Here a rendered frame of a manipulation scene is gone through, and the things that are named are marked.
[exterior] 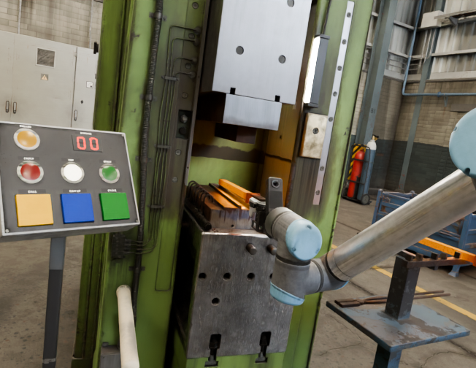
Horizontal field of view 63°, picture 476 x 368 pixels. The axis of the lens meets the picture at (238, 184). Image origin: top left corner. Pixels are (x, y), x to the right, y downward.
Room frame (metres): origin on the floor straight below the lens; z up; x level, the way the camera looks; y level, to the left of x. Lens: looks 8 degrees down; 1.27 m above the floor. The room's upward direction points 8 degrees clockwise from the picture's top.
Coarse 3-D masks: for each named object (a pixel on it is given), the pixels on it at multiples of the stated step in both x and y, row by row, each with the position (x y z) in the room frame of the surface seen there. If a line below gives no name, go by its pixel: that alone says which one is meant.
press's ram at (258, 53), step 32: (224, 0) 1.26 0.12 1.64; (256, 0) 1.29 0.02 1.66; (288, 0) 1.33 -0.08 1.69; (224, 32) 1.26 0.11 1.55; (256, 32) 1.30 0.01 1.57; (288, 32) 1.33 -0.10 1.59; (224, 64) 1.26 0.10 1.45; (256, 64) 1.30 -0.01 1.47; (288, 64) 1.34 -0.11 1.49; (256, 96) 1.31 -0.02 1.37; (288, 96) 1.35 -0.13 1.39
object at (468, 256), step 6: (426, 240) 1.37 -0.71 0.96; (432, 240) 1.36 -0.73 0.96; (432, 246) 1.35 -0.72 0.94; (438, 246) 1.33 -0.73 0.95; (444, 246) 1.31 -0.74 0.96; (450, 246) 1.31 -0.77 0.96; (450, 252) 1.29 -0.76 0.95; (462, 252) 1.25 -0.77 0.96; (468, 252) 1.26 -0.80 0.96; (462, 258) 1.25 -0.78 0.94; (468, 258) 1.23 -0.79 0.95; (474, 258) 1.21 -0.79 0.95; (474, 264) 1.21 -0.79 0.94
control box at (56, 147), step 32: (0, 128) 0.91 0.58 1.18; (32, 128) 0.96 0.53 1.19; (64, 128) 1.02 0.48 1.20; (0, 160) 0.88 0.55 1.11; (32, 160) 0.93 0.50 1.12; (64, 160) 0.98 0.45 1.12; (96, 160) 1.04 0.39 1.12; (128, 160) 1.11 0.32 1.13; (0, 192) 0.85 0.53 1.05; (32, 192) 0.89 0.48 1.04; (64, 192) 0.94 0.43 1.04; (96, 192) 1.00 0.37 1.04; (128, 192) 1.07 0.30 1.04; (0, 224) 0.82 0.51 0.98; (64, 224) 0.91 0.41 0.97; (96, 224) 0.96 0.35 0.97; (128, 224) 1.02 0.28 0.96
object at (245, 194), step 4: (220, 180) 1.57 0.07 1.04; (224, 180) 1.56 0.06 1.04; (220, 184) 1.57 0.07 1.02; (224, 184) 1.52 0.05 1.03; (228, 184) 1.48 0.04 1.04; (232, 184) 1.47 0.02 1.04; (228, 188) 1.47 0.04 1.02; (232, 188) 1.42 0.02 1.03; (236, 188) 1.39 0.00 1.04; (240, 188) 1.38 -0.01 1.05; (236, 192) 1.38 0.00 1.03; (240, 192) 1.34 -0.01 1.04; (244, 192) 1.30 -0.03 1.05; (248, 192) 1.31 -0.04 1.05; (244, 196) 1.30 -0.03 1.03; (248, 196) 1.25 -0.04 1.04; (252, 196) 1.23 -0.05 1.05; (256, 196) 1.21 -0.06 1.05; (260, 196) 1.22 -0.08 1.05; (248, 200) 1.25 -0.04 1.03; (260, 200) 1.17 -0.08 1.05; (264, 200) 1.17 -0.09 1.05
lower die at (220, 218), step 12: (216, 192) 1.55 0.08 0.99; (204, 204) 1.35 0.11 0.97; (216, 204) 1.35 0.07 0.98; (228, 204) 1.33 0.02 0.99; (240, 204) 1.32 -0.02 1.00; (204, 216) 1.33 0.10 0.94; (216, 216) 1.28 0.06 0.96; (228, 216) 1.29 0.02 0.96; (240, 216) 1.31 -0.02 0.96; (252, 216) 1.32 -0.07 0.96; (228, 228) 1.29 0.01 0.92; (240, 228) 1.31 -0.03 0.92; (252, 228) 1.33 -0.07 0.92
